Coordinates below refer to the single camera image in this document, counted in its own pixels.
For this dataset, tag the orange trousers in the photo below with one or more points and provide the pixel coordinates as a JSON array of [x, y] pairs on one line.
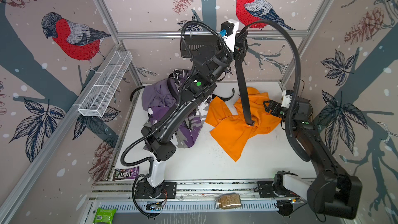
[[231, 131]]

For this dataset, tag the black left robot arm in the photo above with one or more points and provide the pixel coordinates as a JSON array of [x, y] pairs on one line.
[[193, 92]]

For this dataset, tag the black hanging wire basket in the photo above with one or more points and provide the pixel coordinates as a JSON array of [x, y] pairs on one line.
[[198, 41]]

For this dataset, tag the yellow cooking pot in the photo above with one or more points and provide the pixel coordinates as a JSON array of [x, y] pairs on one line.
[[304, 106]]

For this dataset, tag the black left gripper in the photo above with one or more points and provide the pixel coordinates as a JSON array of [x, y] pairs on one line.
[[238, 41]]

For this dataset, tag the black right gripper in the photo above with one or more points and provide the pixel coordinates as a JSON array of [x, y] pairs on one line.
[[273, 103]]

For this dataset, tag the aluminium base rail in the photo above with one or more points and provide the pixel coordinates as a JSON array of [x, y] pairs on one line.
[[190, 196]]

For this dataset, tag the lilac purple trousers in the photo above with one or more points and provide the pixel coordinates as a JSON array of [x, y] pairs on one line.
[[155, 101]]

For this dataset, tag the black belt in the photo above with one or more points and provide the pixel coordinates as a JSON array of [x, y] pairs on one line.
[[174, 82], [295, 84], [135, 91]]

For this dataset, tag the purple camouflage trousers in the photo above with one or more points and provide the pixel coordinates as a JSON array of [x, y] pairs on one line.
[[188, 132]]

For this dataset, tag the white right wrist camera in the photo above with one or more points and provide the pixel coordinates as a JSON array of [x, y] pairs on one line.
[[287, 98]]

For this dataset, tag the jar of brown grains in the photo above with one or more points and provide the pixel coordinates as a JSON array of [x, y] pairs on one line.
[[228, 201]]

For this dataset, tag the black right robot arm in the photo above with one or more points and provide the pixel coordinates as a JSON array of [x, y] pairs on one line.
[[333, 192]]

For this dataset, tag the white wire mesh shelf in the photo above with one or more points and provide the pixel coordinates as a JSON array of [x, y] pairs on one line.
[[99, 97]]

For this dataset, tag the green wipes packet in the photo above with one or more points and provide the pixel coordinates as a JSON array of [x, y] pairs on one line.
[[104, 216]]

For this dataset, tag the purple candy packet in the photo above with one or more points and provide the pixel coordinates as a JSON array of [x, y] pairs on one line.
[[126, 174]]

